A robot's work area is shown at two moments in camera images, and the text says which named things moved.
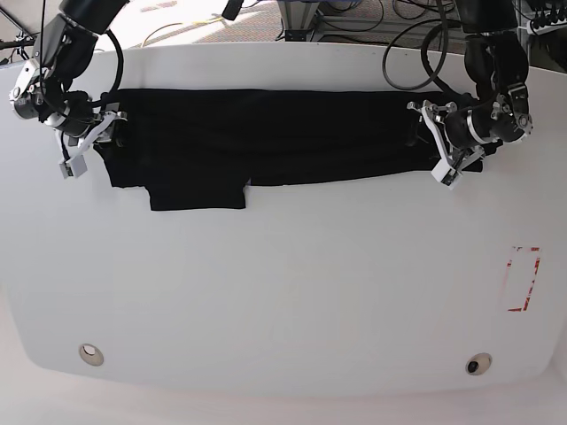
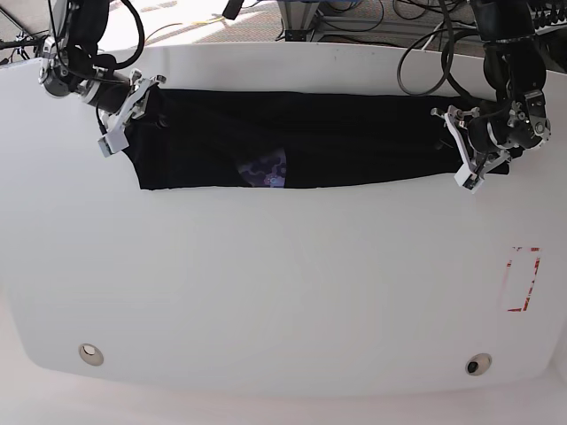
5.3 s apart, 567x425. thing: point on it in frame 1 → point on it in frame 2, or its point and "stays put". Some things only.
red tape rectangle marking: [525, 304] stays put
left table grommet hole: [90, 354] stays put
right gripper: [463, 135] → [486, 142]
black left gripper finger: [489, 149] → [500, 166]
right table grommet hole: [478, 364] stays put
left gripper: [78, 119] → [116, 100]
